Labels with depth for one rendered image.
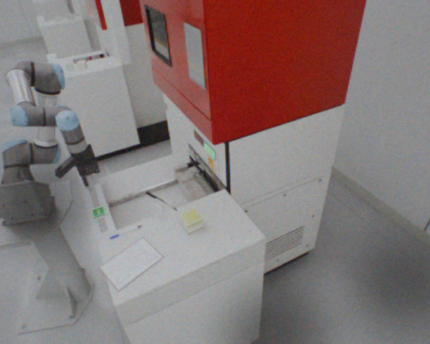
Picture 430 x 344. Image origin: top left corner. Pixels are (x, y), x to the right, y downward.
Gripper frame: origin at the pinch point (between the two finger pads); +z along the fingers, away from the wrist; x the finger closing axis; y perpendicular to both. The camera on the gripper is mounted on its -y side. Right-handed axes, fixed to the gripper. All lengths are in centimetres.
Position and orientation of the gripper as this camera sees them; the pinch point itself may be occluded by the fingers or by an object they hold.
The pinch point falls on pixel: (88, 188)
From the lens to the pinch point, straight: 146.8
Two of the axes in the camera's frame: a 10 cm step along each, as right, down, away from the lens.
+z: 0.6, 7.9, 6.2
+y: 8.9, -3.2, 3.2
